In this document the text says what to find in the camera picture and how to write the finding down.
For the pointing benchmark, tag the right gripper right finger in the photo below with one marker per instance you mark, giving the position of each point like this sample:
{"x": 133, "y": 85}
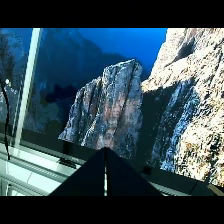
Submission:
{"x": 126, "y": 180}

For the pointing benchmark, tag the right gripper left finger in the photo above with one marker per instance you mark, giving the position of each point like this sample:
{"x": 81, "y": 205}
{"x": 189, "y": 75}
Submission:
{"x": 87, "y": 180}

